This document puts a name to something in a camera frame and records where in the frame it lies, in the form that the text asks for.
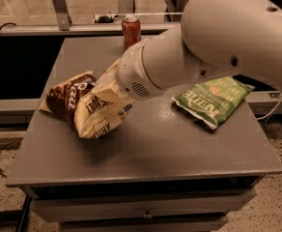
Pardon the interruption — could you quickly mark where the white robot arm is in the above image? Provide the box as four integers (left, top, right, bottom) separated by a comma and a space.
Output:
93, 0, 282, 101

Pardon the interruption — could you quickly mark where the green Kettle chip bag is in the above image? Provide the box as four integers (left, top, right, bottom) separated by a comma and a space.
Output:
172, 76, 255, 131

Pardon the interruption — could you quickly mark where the metal window rail frame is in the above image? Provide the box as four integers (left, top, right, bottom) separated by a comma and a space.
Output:
0, 0, 182, 36

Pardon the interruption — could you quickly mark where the metal drawer knob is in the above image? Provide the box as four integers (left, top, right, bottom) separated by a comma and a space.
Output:
142, 210, 153, 219

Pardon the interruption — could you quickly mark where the grey drawer cabinet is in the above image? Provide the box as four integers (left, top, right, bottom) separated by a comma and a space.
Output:
5, 33, 282, 232

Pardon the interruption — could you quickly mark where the red coke can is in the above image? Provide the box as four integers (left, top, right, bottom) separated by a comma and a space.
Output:
122, 14, 141, 50

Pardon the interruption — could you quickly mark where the white cable at right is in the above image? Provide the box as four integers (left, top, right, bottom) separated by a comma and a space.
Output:
256, 94, 282, 122

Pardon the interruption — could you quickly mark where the brown Late July chip bag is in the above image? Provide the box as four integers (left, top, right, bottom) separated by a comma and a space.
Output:
39, 72, 133, 139

